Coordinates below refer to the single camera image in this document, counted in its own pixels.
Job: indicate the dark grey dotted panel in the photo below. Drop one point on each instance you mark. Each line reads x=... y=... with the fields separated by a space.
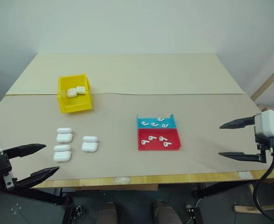
x=22 y=210

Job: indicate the blue earbud tray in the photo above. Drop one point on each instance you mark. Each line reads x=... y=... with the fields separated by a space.
x=172 y=124

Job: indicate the dark brown rounded shape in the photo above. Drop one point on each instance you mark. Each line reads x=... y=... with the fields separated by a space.
x=165 y=213
x=107 y=213

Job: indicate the yellow plastic bin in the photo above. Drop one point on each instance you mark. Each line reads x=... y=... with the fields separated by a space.
x=74 y=106

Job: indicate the light wooden slat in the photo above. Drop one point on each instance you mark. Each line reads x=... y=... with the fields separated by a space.
x=269 y=80

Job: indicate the white earbud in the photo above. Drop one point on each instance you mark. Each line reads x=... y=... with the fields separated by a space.
x=152 y=138
x=144 y=123
x=167 y=144
x=160 y=119
x=144 y=142
x=162 y=138
x=154 y=124
x=165 y=125

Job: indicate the black metal latch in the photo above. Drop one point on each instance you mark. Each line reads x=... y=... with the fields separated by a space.
x=193 y=213
x=80 y=210

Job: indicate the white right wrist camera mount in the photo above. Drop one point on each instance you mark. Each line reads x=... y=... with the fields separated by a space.
x=269 y=123

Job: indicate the wooden strip on floor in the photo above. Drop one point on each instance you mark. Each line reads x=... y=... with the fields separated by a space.
x=246 y=208

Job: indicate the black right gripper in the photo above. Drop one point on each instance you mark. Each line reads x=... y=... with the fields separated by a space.
x=263 y=151

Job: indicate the black table leg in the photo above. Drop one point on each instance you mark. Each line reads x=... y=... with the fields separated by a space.
x=43 y=197
x=221 y=189

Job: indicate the red earbud tray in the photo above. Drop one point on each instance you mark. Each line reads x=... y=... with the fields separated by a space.
x=155 y=147

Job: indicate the white tape patch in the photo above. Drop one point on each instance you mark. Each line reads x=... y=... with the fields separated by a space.
x=245 y=175
x=121 y=180

